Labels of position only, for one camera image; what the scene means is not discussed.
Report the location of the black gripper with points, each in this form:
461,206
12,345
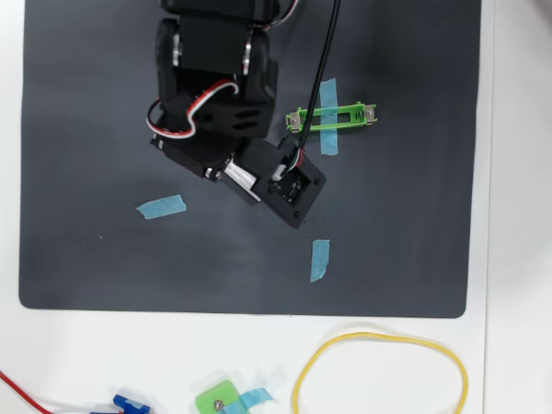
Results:
185,156

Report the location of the white cylindrical battery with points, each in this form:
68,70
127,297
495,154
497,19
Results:
239,172

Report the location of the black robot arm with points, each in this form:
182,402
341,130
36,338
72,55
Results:
211,43

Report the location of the green battery holder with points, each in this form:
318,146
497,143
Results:
345,116

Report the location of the blue tape strip torn end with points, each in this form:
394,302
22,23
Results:
163,206

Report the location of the short blue tape strip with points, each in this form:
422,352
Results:
319,261

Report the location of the long blue tape strip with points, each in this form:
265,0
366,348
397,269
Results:
330,92

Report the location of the dark grey work mat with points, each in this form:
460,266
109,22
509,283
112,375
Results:
86,108

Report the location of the yellow rubber band loop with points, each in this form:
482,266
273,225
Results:
310,362

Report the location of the blue tape on green block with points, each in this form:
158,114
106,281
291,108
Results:
256,395

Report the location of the green block with screw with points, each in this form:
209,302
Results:
211,397

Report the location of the blue plastic connector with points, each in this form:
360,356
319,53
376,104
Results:
125,403

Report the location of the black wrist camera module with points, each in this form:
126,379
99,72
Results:
297,190

